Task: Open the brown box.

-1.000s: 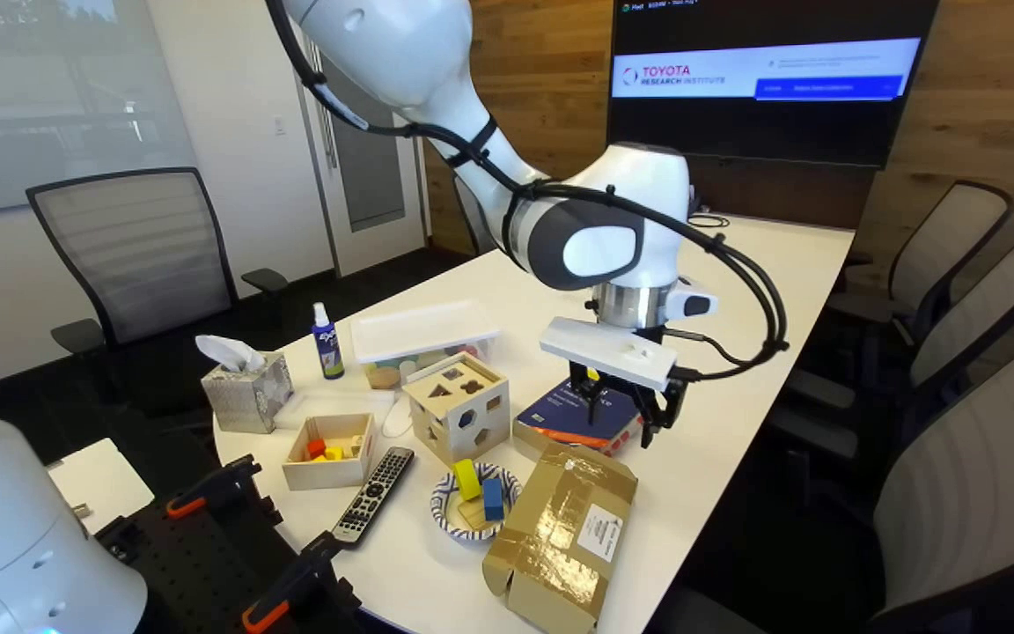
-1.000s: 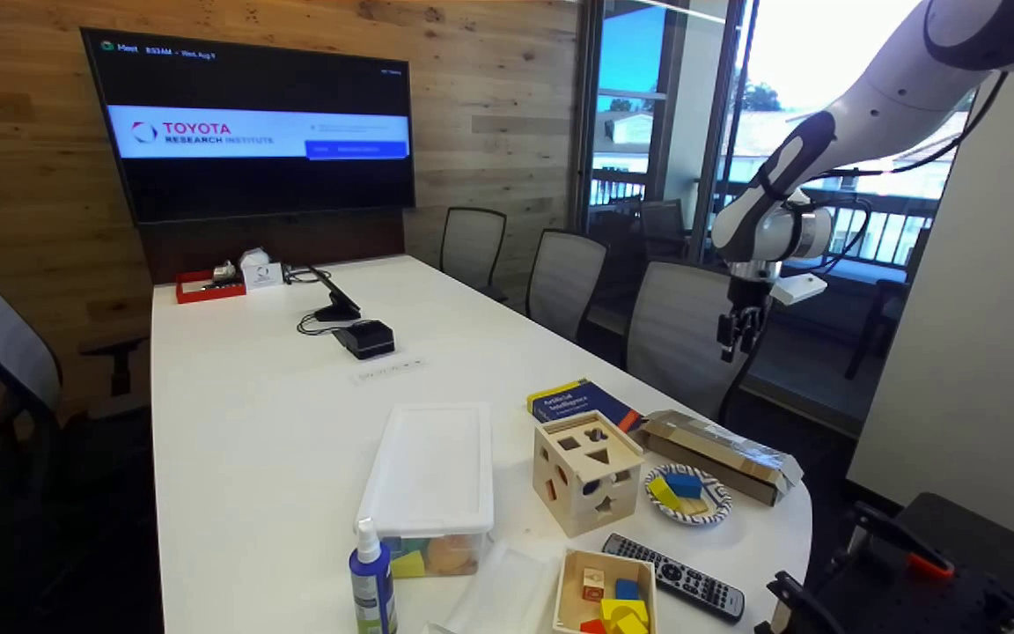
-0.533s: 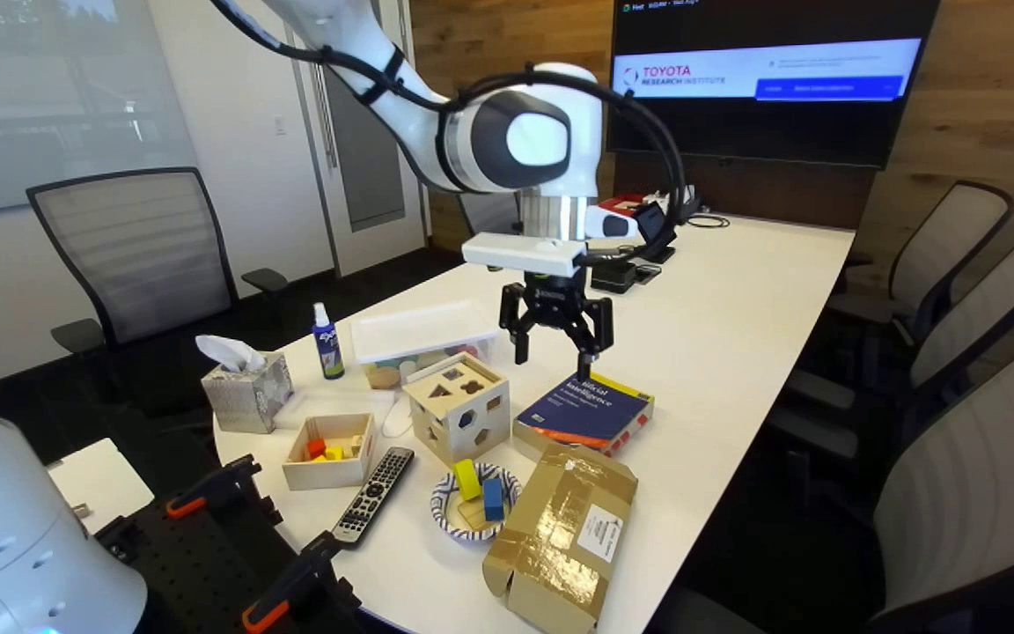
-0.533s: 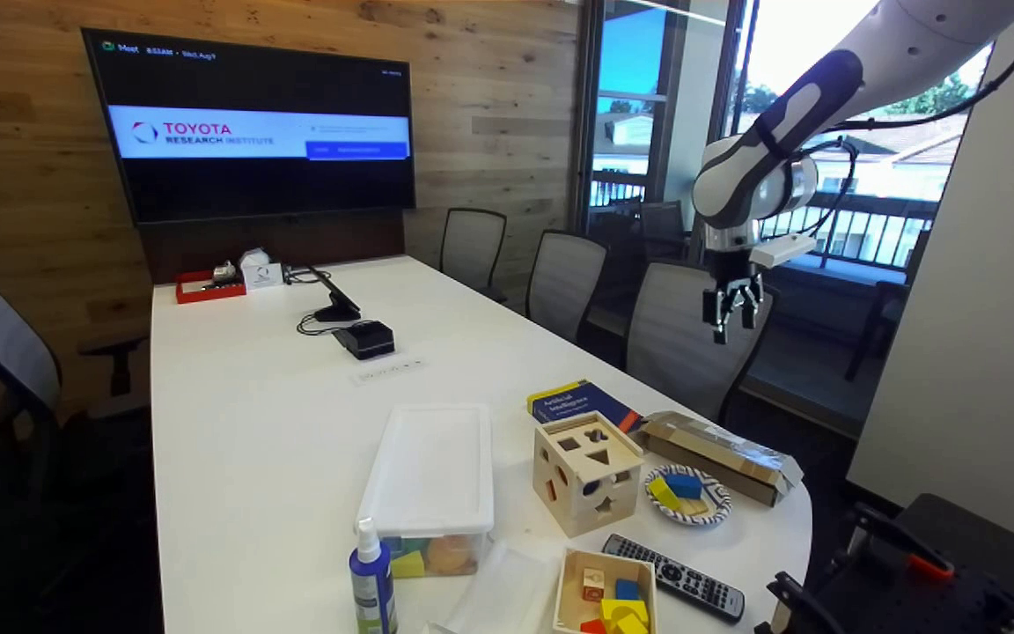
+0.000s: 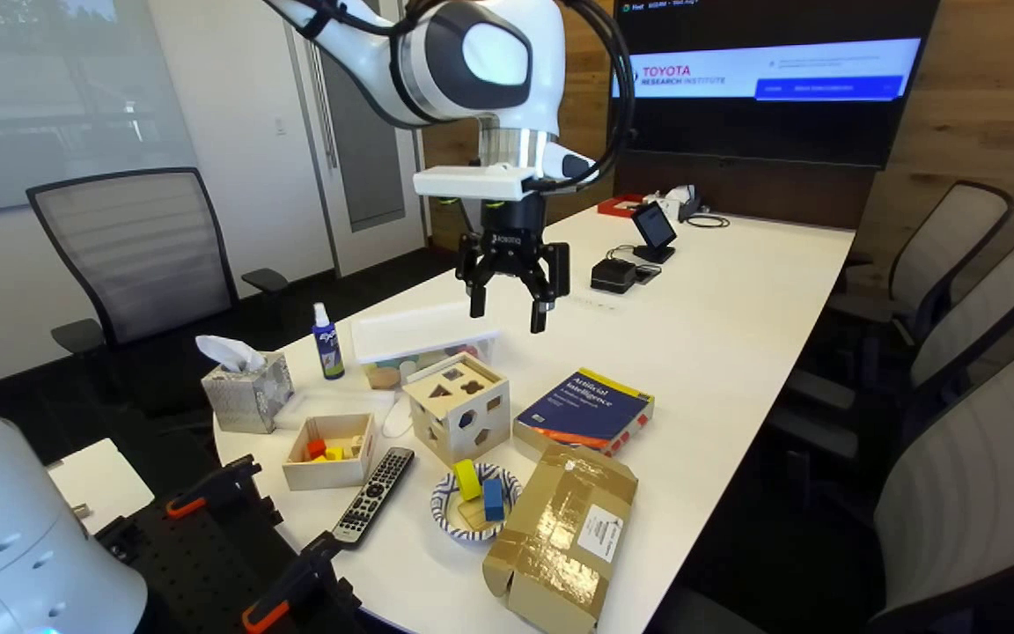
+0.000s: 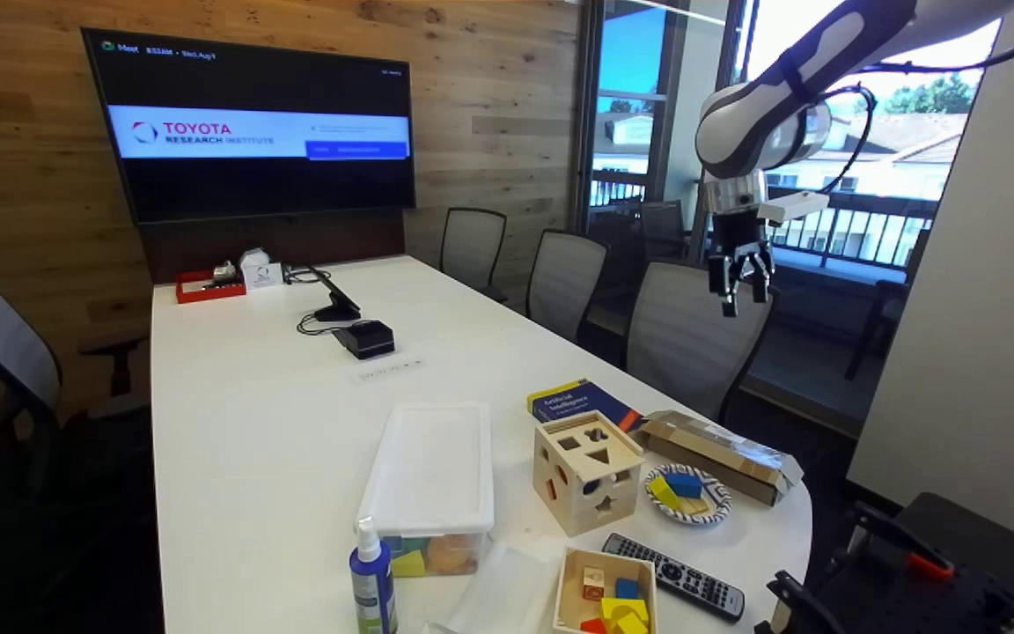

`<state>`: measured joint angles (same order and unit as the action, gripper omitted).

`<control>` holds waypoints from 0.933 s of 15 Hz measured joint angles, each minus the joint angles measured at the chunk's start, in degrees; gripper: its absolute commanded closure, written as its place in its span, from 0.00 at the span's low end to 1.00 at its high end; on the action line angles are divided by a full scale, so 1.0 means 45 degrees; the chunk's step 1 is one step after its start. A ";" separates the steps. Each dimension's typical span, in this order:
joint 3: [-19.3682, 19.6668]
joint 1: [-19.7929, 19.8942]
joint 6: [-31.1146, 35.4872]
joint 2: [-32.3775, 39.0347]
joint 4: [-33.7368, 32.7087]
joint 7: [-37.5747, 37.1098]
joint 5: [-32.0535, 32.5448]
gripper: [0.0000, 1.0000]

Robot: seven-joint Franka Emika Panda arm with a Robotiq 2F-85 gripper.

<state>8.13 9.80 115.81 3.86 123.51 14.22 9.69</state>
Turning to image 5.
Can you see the blue patterned paper plate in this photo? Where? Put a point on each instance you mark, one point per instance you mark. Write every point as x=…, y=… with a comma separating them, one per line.
x=453, y=522

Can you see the black remote control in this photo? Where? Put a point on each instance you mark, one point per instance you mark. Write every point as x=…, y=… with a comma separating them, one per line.
x=373, y=494

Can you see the wooden shape sorter cube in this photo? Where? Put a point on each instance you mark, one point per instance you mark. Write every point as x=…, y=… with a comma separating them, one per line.
x=460, y=407

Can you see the wall mounted tv screen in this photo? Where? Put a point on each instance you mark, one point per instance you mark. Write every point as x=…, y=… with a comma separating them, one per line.
x=788, y=117

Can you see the yellow wooden block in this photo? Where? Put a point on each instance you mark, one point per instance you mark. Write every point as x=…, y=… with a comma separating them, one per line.
x=342, y=448
x=465, y=480

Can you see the grey tissue box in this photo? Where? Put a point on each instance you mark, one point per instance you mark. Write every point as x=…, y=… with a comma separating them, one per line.
x=248, y=396

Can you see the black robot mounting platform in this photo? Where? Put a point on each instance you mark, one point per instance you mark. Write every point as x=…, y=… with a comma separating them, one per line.
x=193, y=564

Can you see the blue spray bottle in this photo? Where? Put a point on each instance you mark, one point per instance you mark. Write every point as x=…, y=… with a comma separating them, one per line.
x=328, y=348

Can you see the blue wooden block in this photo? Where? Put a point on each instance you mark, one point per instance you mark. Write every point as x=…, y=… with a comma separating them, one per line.
x=492, y=496

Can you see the glass whiteboard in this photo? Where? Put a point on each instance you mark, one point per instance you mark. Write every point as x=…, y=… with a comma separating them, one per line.
x=51, y=92

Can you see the blue book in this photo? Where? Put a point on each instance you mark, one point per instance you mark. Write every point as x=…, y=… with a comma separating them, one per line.
x=583, y=409

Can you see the white flat base plate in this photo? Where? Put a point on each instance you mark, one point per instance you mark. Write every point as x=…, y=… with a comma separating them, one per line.
x=99, y=482

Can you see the white door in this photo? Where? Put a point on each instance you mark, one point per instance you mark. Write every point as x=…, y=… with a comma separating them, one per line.
x=352, y=176

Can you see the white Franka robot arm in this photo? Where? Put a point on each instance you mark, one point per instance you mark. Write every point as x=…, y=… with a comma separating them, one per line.
x=460, y=56

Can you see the small black box device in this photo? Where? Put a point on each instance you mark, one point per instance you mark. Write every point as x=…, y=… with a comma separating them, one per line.
x=613, y=274

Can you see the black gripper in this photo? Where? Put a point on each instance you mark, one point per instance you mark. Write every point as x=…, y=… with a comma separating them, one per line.
x=514, y=222

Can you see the red tray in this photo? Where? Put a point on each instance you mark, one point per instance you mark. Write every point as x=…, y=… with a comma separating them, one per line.
x=618, y=204

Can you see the open wooden tray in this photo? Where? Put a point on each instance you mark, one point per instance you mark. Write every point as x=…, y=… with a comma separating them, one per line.
x=298, y=472

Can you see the orange wooden block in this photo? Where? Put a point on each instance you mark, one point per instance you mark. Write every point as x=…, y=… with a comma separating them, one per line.
x=314, y=448

